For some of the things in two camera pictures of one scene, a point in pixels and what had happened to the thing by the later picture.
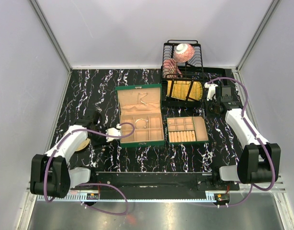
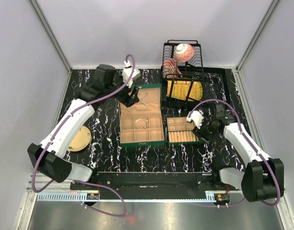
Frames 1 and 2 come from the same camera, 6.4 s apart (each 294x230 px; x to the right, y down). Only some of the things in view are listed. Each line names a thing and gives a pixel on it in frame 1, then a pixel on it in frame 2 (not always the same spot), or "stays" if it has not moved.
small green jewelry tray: x=188 y=129 stays
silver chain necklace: x=141 y=98 stays
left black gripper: x=100 y=144 to x=129 y=100
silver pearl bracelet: x=141 y=123 stays
